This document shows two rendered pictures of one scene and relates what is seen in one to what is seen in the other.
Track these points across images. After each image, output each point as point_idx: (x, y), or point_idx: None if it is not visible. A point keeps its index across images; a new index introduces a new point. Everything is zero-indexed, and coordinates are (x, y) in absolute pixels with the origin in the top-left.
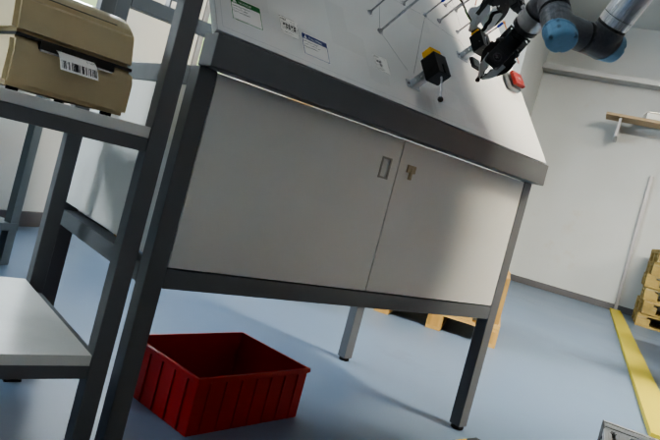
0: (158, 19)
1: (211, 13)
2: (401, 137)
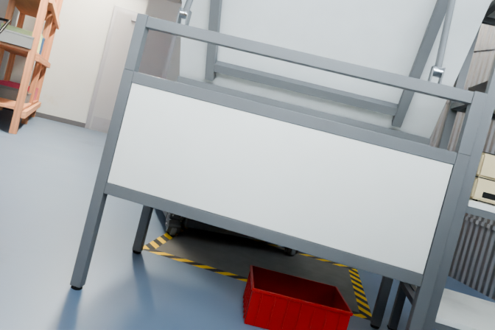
0: (440, 96)
1: (432, 130)
2: (142, 52)
